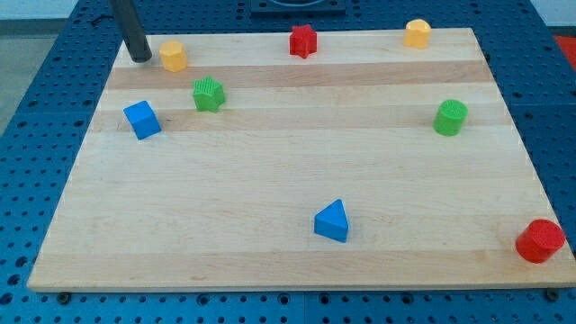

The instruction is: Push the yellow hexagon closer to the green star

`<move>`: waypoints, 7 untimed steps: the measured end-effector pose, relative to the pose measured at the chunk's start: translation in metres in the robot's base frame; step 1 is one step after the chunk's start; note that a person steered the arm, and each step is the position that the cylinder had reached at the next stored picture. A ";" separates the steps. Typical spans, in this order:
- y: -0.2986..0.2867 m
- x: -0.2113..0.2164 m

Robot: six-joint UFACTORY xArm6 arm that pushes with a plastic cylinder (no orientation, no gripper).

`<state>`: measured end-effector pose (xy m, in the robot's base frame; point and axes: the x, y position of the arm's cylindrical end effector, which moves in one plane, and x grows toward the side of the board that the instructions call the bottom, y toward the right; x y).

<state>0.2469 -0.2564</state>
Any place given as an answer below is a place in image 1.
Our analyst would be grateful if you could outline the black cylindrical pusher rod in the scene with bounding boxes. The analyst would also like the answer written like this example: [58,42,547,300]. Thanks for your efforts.
[109,0,152,63]

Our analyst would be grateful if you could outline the yellow hexagon block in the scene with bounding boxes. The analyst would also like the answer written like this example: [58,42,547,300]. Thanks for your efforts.
[159,40,187,72]

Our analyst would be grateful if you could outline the green star block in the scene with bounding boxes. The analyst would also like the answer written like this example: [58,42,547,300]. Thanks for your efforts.
[193,76,226,113]

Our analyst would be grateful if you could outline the red star block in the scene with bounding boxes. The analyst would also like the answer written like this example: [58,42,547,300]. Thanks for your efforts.
[289,24,318,59]

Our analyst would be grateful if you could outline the blue cube block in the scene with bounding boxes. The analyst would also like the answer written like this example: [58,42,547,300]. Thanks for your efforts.
[123,101,161,140]

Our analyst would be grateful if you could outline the wooden board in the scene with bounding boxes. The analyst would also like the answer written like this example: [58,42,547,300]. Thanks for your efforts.
[28,28,575,293]

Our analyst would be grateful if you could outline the blue triangle block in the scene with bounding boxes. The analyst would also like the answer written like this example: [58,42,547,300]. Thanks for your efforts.
[314,199,349,243]

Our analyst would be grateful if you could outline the green cylinder block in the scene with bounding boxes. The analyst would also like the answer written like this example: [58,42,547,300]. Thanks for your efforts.
[433,99,468,137]

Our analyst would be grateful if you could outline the red cylinder block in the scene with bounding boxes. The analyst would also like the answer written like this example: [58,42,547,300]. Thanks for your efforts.
[515,219,566,264]

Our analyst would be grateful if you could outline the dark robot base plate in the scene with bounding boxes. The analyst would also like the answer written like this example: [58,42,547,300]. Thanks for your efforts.
[248,0,347,16]

